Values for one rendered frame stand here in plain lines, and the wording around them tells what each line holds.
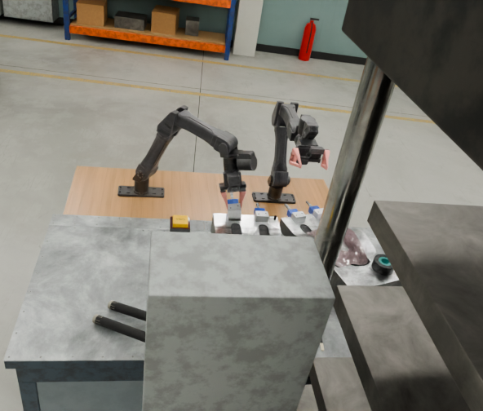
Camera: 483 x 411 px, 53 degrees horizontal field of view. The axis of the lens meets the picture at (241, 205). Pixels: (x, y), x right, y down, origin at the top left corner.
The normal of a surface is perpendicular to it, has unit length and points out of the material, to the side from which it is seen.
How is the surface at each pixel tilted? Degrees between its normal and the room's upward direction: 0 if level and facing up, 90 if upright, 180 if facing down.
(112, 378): 90
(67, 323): 0
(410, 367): 0
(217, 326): 90
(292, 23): 90
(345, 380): 0
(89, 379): 90
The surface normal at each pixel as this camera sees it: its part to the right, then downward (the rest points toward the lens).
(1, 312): 0.14, -0.82
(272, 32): 0.04, 0.57
